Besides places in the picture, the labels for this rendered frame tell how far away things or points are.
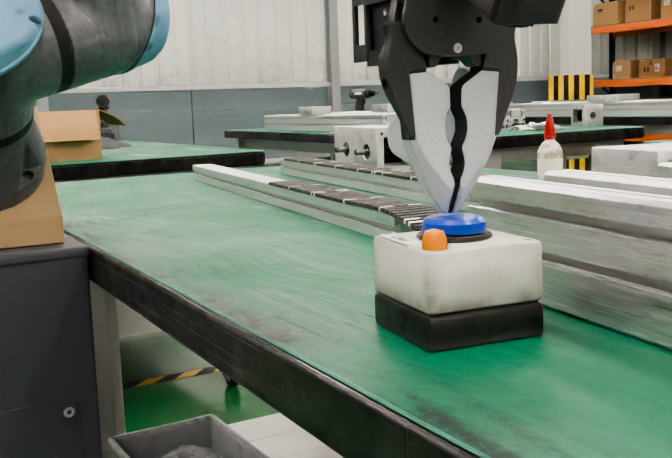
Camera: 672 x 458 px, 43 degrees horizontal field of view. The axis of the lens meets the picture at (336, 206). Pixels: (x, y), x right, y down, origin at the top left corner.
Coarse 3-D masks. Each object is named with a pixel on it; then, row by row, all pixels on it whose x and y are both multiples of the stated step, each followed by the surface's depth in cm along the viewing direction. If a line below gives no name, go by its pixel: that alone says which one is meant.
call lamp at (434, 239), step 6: (426, 234) 50; (432, 234) 50; (438, 234) 50; (444, 234) 51; (426, 240) 50; (432, 240) 50; (438, 240) 50; (444, 240) 50; (426, 246) 50; (432, 246) 50; (438, 246) 50; (444, 246) 50
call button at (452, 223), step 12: (432, 216) 55; (444, 216) 54; (456, 216) 54; (468, 216) 54; (480, 216) 54; (432, 228) 53; (444, 228) 53; (456, 228) 53; (468, 228) 53; (480, 228) 53
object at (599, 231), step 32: (480, 192) 67; (512, 192) 63; (544, 192) 59; (576, 192) 56; (608, 192) 54; (640, 192) 61; (512, 224) 63; (544, 224) 59; (576, 224) 58; (608, 224) 55; (640, 224) 50; (544, 256) 61; (576, 256) 56; (608, 256) 53; (640, 256) 51; (544, 288) 60; (576, 288) 57; (608, 288) 54; (640, 288) 51; (608, 320) 54; (640, 320) 51
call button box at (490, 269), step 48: (384, 240) 55; (480, 240) 53; (528, 240) 53; (384, 288) 56; (432, 288) 50; (480, 288) 51; (528, 288) 52; (432, 336) 50; (480, 336) 52; (528, 336) 53
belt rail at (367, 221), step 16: (208, 176) 168; (224, 176) 153; (240, 176) 144; (256, 176) 143; (240, 192) 144; (256, 192) 135; (272, 192) 127; (288, 192) 120; (288, 208) 121; (304, 208) 115; (320, 208) 111; (336, 208) 104; (352, 208) 99; (336, 224) 104; (352, 224) 99; (368, 224) 96; (384, 224) 93; (400, 224) 89
